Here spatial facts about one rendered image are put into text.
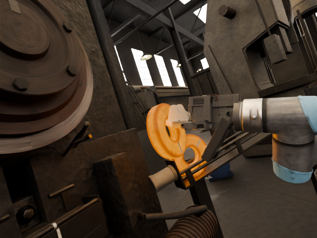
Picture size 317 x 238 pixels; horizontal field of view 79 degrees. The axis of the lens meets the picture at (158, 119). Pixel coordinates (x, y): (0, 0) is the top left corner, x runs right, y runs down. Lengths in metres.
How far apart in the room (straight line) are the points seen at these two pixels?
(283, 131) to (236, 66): 2.54
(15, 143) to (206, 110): 0.42
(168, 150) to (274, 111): 0.25
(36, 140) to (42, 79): 0.14
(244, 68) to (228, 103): 2.46
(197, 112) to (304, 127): 0.21
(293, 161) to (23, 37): 0.60
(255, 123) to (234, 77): 2.54
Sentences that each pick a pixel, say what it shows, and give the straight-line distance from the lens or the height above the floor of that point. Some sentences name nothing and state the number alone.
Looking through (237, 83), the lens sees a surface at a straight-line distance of 2.95.
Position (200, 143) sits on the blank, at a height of 0.73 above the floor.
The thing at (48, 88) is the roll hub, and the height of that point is 0.99.
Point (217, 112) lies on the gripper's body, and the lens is 0.48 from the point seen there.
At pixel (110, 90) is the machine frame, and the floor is 1.07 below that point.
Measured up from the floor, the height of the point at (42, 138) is 0.90.
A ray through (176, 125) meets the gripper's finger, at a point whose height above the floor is 0.83.
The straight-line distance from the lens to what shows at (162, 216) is 0.65.
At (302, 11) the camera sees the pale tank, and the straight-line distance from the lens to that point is 9.01.
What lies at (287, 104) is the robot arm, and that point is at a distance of 0.45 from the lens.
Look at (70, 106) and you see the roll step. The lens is 0.56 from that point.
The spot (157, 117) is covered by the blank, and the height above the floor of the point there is 0.87.
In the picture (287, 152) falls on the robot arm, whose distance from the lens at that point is 0.48.
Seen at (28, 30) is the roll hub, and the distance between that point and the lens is 0.51.
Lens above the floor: 0.84
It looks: 2 degrees up
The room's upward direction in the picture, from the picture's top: 18 degrees counter-clockwise
